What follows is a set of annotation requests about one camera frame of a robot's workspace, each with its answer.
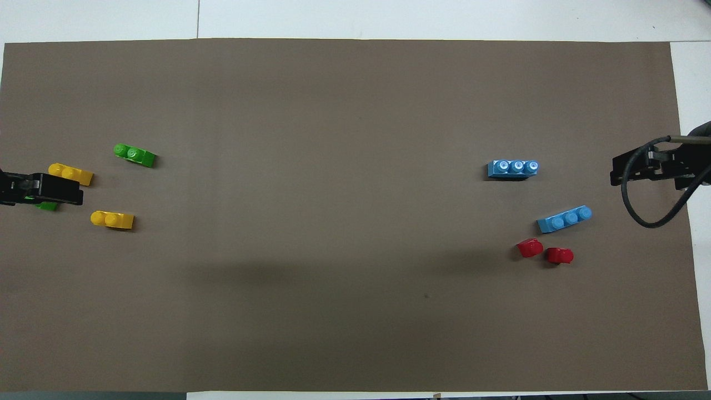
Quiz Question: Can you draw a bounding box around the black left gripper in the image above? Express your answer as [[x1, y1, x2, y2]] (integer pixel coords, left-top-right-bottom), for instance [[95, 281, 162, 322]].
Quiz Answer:
[[0, 169, 84, 207]]

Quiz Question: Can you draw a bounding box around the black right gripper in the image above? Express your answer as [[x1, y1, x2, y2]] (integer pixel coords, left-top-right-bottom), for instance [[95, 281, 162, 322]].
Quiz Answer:
[[610, 121, 711, 191]]

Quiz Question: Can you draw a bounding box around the blue three-stud toy block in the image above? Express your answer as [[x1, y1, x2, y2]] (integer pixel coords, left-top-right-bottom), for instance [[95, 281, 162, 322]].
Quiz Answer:
[[537, 206, 593, 234], [487, 159, 539, 181]]

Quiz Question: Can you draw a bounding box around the yellow two-stud toy block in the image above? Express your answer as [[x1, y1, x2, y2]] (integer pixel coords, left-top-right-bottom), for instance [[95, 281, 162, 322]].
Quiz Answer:
[[91, 211, 135, 230], [48, 163, 94, 186]]

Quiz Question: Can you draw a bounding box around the brown table mat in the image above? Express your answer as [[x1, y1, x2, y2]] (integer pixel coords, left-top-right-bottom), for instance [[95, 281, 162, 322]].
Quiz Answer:
[[0, 38, 709, 393]]

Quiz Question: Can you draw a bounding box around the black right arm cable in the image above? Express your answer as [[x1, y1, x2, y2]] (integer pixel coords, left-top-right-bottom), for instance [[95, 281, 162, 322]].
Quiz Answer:
[[621, 135, 711, 228]]

